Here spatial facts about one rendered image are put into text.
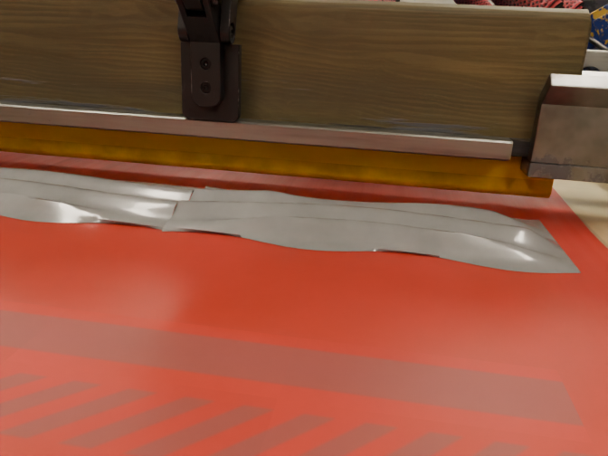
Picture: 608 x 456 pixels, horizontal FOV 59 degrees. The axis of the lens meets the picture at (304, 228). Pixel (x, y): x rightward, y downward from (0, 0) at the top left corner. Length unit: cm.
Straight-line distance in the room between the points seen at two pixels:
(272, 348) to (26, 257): 11
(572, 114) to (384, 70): 10
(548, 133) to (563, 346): 14
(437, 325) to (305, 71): 17
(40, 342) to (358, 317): 10
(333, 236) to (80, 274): 10
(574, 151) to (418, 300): 14
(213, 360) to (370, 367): 4
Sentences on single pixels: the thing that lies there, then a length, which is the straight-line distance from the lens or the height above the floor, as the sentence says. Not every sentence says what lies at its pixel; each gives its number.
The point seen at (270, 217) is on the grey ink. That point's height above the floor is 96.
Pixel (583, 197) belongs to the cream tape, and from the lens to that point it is 38.
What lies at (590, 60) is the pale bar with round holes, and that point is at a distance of 57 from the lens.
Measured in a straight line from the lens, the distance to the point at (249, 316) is 18.
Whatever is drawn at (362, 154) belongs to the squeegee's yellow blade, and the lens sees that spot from 32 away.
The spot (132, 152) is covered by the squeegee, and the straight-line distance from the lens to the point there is 36.
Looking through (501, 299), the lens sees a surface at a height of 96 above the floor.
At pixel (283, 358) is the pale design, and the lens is 16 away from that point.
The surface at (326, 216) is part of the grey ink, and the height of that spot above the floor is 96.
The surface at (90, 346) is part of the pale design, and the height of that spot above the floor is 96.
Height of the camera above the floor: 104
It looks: 20 degrees down
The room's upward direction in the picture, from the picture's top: 3 degrees clockwise
